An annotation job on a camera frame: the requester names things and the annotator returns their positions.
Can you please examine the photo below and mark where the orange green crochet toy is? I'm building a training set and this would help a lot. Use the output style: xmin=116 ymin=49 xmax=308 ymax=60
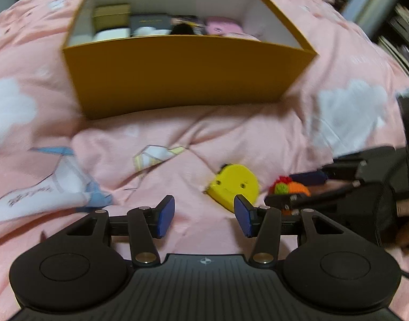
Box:
xmin=264 ymin=176 xmax=311 ymax=215

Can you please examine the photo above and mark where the black hexagonal box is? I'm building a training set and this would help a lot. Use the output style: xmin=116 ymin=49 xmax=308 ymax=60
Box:
xmin=130 ymin=14 xmax=172 ymax=37

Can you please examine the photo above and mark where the gold hexagonal box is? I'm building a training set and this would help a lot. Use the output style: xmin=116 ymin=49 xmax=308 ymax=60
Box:
xmin=92 ymin=4 xmax=130 ymax=33

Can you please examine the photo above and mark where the person's right hand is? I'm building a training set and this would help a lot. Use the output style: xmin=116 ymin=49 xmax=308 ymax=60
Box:
xmin=395 ymin=199 xmax=409 ymax=254

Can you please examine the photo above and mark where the yellow plush toy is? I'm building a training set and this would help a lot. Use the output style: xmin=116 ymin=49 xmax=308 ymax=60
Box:
xmin=205 ymin=164 xmax=259 ymax=213

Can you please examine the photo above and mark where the pink bed duvet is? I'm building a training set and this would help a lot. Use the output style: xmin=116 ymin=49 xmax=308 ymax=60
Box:
xmin=0 ymin=0 xmax=409 ymax=321

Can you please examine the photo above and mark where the orange storage box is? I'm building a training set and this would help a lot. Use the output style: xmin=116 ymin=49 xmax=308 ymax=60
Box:
xmin=62 ymin=0 xmax=316 ymax=120

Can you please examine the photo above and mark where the dark photo card box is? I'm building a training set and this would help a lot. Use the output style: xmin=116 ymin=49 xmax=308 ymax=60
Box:
xmin=170 ymin=15 xmax=207 ymax=36

